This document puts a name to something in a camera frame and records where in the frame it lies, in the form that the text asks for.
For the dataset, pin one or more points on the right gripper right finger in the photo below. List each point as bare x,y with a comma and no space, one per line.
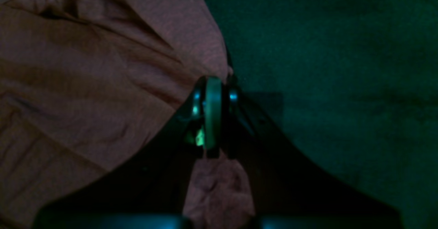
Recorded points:
289,190

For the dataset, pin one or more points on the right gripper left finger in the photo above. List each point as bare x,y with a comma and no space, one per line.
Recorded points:
148,190

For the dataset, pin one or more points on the red long-sleeve T-shirt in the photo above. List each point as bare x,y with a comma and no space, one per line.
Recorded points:
86,83

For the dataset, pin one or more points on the black table cloth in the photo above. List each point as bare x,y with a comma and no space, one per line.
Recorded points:
353,83

